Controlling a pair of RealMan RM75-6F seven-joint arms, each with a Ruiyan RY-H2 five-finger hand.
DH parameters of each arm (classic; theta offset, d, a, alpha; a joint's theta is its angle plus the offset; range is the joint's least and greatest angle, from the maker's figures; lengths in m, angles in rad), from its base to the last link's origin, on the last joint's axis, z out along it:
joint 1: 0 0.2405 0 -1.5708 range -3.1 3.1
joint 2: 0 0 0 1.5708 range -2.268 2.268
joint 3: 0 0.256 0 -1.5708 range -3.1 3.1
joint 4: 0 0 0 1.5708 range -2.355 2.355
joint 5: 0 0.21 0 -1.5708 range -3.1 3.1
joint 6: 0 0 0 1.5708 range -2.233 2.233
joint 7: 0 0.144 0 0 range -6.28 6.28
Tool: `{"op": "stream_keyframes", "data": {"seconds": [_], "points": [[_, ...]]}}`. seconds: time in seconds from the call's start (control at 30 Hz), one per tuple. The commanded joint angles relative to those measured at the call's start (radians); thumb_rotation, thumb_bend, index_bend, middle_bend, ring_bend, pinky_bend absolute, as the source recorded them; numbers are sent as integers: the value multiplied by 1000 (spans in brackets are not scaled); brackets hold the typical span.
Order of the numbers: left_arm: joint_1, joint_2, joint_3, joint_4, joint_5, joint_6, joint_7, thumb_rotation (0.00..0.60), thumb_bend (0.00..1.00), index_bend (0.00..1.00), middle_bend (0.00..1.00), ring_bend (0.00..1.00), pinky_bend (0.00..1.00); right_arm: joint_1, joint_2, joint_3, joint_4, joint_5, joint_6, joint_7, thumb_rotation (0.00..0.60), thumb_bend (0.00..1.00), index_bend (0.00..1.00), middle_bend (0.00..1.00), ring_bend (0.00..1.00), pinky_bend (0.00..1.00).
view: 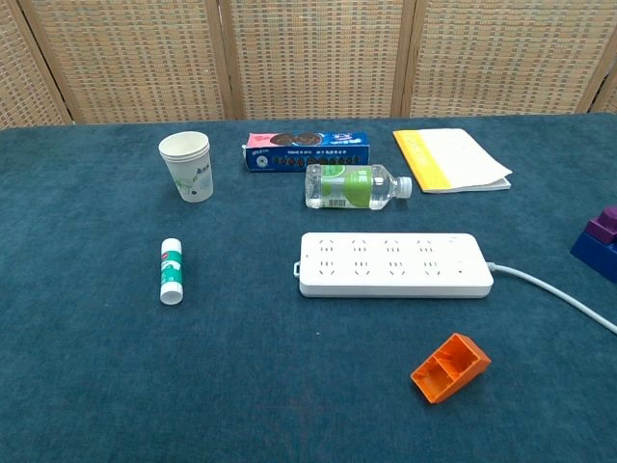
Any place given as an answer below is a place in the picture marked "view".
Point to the white power strip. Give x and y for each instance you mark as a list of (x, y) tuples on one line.
[(395, 270)]

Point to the clear water bottle green label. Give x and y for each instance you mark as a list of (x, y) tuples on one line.
[(352, 186)]

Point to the blue cookie box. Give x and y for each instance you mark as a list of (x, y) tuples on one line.
[(308, 152)]

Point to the stacked white paper cups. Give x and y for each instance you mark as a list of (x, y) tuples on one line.
[(189, 169)]

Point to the white green glue stick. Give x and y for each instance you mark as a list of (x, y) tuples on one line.
[(171, 271)]

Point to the teal tablecloth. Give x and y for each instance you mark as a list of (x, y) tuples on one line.
[(241, 362)]

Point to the yellow white booklet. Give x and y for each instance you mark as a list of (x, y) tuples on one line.
[(448, 159)]

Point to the woven folding screen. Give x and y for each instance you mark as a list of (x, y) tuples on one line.
[(308, 58)]

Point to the orange plastic compartment box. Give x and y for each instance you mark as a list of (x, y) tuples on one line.
[(448, 369)]

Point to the blue plastic block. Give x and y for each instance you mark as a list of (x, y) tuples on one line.
[(595, 255)]

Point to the purple plastic block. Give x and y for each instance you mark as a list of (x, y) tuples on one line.
[(605, 224)]

